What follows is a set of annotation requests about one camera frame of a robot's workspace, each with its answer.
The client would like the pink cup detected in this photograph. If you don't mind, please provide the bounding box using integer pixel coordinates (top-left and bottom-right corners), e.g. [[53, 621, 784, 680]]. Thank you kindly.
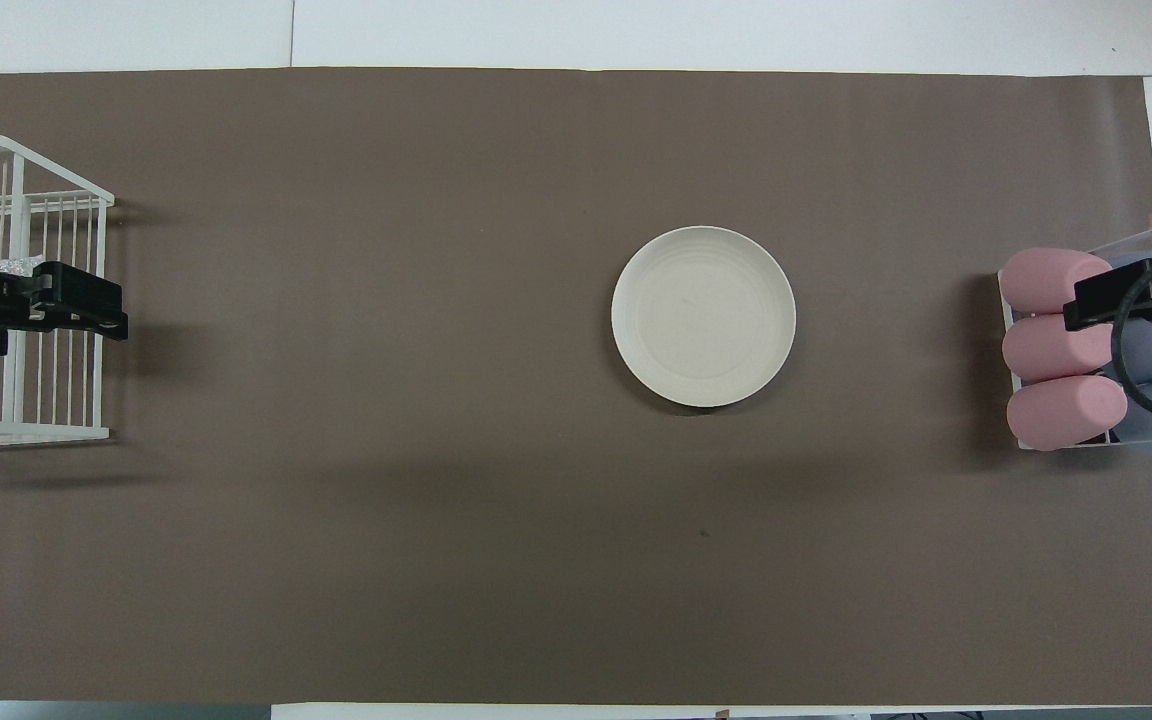
[[1002, 313, 1118, 383], [999, 248, 1115, 314], [1006, 375, 1129, 452]]

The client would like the white wire dish rack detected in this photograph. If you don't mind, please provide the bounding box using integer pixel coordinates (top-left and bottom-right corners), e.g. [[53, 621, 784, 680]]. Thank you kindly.
[[0, 135, 115, 447]]

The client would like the brown table mat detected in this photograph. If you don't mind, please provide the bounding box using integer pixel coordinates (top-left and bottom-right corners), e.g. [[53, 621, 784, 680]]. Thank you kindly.
[[0, 67, 1152, 706]]

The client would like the cream round plate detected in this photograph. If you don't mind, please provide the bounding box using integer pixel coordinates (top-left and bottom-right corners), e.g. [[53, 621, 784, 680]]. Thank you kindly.
[[611, 226, 797, 409]]

